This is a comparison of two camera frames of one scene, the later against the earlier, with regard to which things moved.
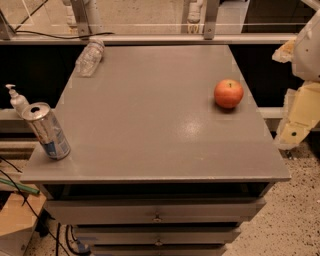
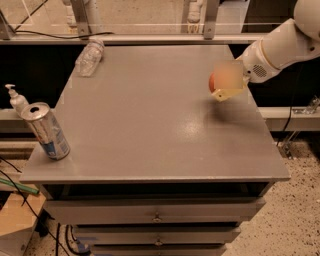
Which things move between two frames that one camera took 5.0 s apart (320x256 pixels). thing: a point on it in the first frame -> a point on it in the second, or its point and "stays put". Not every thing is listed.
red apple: x=228 y=93 -> x=212 y=81
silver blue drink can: x=41 y=118 stays put
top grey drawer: x=152 y=211 stays put
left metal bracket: x=82 y=22 stays put
